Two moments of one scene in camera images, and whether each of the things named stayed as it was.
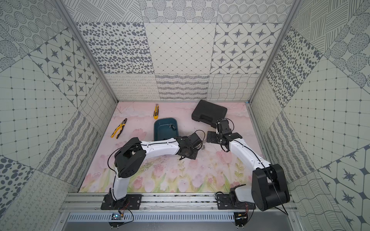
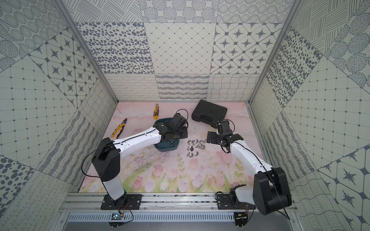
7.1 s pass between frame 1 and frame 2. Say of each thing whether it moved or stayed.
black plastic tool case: stayed
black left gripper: moved
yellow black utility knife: stayed
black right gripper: stayed
